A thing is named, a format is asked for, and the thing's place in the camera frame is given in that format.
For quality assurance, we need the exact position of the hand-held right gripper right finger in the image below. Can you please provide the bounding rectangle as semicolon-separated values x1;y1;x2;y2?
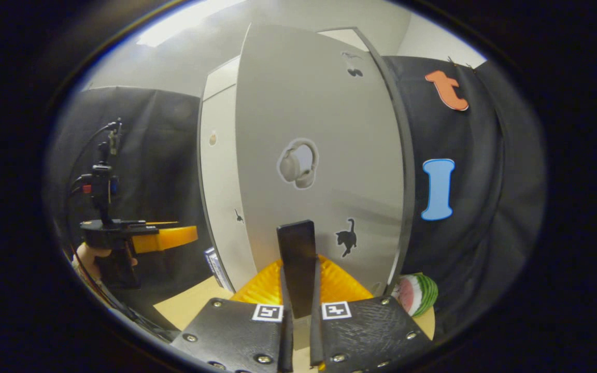
310;255;434;372

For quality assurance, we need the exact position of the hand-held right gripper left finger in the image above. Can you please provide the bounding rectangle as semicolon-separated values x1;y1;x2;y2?
170;259;295;372

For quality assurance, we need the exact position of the white shoe cabinet door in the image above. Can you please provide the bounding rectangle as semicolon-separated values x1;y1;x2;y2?
235;23;416;298
198;83;258;293

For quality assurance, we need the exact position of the black door handle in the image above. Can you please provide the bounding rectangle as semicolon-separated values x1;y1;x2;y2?
277;220;319;319

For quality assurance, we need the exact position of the white double-door shoe cabinet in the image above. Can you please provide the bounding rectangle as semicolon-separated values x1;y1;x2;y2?
196;23;417;301

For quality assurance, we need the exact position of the white printed box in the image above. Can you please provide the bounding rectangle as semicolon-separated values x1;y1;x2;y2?
204;247;233;292

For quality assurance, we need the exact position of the watermelon slice toy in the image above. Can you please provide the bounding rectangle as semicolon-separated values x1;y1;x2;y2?
392;273;439;318

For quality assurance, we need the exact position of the black backdrop cloth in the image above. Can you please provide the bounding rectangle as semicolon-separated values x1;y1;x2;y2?
45;85;216;311
381;54;547;337

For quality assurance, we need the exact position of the black cable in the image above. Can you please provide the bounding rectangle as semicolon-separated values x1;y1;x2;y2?
68;120;123;197

